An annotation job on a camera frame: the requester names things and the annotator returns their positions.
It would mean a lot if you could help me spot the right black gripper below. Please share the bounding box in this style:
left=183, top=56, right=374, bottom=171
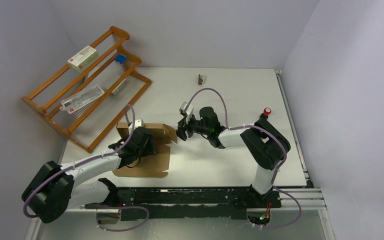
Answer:
left=171, top=112, right=210, bottom=141

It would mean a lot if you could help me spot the brown cardboard box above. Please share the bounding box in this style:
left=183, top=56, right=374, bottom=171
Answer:
left=108, top=122, right=178, bottom=178

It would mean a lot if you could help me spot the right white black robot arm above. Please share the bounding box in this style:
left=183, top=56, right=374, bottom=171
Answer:
left=176, top=104, right=291, bottom=207

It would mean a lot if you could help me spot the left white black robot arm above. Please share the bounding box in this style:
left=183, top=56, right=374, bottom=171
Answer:
left=21, top=127, right=155, bottom=223

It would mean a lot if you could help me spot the white green carton box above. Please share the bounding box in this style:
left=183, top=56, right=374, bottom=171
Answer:
left=67, top=45, right=100, bottom=72

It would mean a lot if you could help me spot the small metal clip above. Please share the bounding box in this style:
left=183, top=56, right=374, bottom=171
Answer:
left=197, top=74, right=207, bottom=86

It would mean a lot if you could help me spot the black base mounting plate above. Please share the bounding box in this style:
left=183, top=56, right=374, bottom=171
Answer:
left=84, top=186, right=282, bottom=220

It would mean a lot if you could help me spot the small white grey bar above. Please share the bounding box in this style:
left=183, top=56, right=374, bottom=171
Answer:
left=111, top=79, right=129, bottom=96

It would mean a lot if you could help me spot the orange wooden rack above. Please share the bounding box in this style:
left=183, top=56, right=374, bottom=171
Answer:
left=21, top=26, right=152, bottom=153

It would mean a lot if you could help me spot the red emergency stop button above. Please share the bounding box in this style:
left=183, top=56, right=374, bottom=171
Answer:
left=259, top=107, right=272, bottom=120

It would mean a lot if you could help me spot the clear plastic packet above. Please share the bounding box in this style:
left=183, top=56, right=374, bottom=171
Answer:
left=59, top=84, right=105, bottom=114

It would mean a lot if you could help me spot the blue small object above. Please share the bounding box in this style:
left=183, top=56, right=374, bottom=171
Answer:
left=114, top=54, right=127, bottom=65

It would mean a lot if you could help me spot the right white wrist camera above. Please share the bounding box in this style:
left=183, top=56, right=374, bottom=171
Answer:
left=179, top=101, right=194, bottom=122

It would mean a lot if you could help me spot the aluminium frame rail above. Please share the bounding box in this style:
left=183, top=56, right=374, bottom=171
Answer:
left=26, top=188, right=336, bottom=240

